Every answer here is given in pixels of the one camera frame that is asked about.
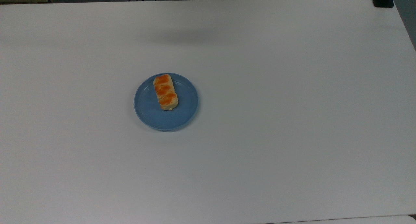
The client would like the bread with orange topping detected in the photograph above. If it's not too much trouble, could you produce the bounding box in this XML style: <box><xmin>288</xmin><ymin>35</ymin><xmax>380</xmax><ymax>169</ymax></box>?
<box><xmin>153</xmin><ymin>74</ymin><xmax>179</xmax><ymax>111</ymax></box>

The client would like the blue round plate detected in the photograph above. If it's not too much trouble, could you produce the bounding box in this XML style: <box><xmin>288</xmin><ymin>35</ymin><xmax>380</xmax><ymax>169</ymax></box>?
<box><xmin>134</xmin><ymin>73</ymin><xmax>199</xmax><ymax>132</ymax></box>

